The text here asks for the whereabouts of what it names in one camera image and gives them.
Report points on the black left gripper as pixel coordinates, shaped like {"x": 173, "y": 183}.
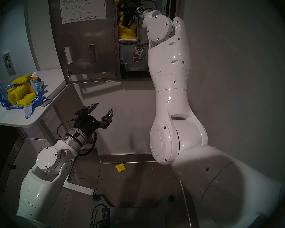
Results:
{"x": 87, "y": 124}

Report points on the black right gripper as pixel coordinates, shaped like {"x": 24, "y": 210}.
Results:
{"x": 129, "y": 10}

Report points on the stainless steel dispenser door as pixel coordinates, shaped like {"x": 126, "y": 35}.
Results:
{"x": 97, "y": 40}

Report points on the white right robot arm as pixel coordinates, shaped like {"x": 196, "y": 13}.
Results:
{"x": 171, "y": 87}

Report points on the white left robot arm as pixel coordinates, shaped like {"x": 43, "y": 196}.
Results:
{"x": 45, "y": 177}

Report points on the dark robot base platform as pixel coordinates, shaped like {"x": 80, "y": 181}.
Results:
{"x": 133, "y": 218}

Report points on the stainless steel dispenser cabinet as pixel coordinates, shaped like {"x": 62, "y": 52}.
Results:
{"x": 133, "y": 74}

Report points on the white wrapped sanitary pad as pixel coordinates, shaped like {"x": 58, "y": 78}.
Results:
{"x": 128, "y": 40}

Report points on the chrome dispensing lever mechanism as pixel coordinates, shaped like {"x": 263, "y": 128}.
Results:
{"x": 139, "y": 53}

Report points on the white instruction sheet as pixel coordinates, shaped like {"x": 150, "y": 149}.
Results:
{"x": 83, "y": 6}

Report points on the blue plastic pad bag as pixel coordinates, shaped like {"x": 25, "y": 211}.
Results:
{"x": 28, "y": 113}

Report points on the black round knob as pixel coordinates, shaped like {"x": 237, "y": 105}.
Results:
{"x": 171, "y": 198}
{"x": 96, "y": 197}

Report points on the black power box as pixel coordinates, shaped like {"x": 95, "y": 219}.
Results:
{"x": 105, "y": 214}

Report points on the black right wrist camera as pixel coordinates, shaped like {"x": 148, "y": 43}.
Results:
{"x": 122, "y": 4}

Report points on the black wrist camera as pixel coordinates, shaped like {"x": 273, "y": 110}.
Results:
{"x": 122, "y": 4}
{"x": 78, "y": 117}

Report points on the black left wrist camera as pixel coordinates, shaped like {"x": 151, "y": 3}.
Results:
{"x": 78, "y": 117}

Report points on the white pedestal table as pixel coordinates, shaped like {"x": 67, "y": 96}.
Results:
{"x": 54, "y": 80}

